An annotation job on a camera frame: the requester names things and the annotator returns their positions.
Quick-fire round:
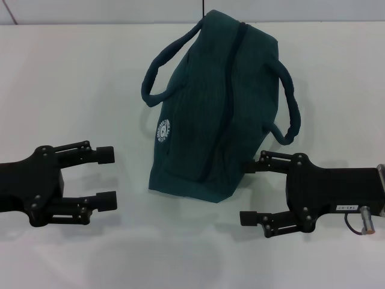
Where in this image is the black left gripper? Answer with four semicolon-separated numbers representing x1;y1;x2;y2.
0;140;118;228

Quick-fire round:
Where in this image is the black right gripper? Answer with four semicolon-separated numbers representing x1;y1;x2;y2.
239;150;385;239

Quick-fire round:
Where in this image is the dark teal lunch bag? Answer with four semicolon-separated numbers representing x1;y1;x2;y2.
141;8;302;205

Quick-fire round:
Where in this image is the right gripper cable with plug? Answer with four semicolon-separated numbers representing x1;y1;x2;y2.
343;205;378;236

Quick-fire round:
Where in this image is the thin pink wall cable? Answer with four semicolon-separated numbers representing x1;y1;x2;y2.
6;0;18;25

